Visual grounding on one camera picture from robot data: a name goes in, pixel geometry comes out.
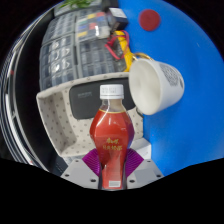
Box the red drink bottle white cap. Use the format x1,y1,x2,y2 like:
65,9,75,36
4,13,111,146
89,83,136,191

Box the clear box coloured parts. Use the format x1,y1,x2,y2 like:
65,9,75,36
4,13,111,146
75,11,112,40

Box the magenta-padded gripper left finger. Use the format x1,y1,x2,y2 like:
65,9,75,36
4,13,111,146
60,148,103,190

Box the flat round red coaster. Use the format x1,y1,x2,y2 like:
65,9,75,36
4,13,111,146
138,8,162,32

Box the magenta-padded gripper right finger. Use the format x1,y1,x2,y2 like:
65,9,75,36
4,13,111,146
124,148,165,190

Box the black box white label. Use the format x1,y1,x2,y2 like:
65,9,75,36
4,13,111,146
106,7,130,32

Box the dark grey workbench shelf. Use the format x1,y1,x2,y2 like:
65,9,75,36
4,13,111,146
9,23,45,164

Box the black rounded speaker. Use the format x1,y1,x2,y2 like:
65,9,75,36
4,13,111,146
68,77,137,121

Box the cream dotted pegboard tray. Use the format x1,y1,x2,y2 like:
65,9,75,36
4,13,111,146
35,72,145,158

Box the grey small-parts drawer cabinet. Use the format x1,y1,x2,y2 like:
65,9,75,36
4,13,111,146
77,37,128,78
39,33,81,92
42,10,79,41

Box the yellow multimeter red leads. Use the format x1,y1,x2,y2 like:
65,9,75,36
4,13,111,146
104,29,138,73

